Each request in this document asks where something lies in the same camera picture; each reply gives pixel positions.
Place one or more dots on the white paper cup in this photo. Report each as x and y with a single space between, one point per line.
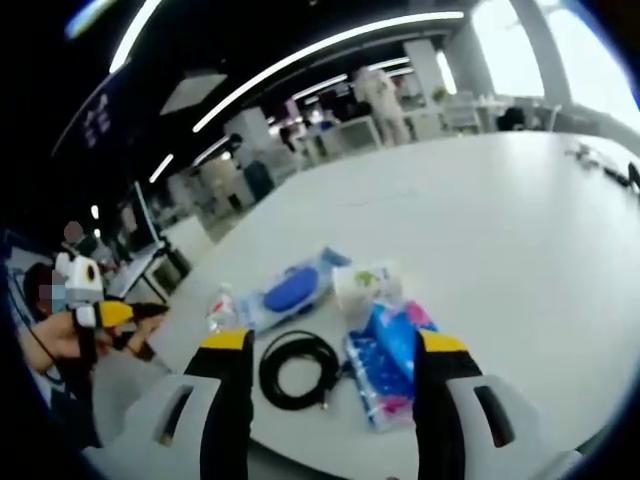
357 292

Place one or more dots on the white chair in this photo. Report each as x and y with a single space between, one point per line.
462 115

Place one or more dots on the clear plastic water bottle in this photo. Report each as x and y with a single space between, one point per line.
222 310

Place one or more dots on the white desk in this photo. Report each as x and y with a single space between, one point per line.
345 135

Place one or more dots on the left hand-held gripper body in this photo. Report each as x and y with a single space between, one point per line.
80 295

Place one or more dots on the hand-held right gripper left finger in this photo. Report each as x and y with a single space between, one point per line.
220 395

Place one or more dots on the blue item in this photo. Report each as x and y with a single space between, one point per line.
287 297

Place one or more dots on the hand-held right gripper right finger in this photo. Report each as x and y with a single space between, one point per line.
450 400

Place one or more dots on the white table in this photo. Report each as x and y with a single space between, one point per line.
450 240

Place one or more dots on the person's left hand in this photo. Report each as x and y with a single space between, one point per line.
57 340

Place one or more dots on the blue pink tissue pack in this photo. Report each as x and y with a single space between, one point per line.
387 360

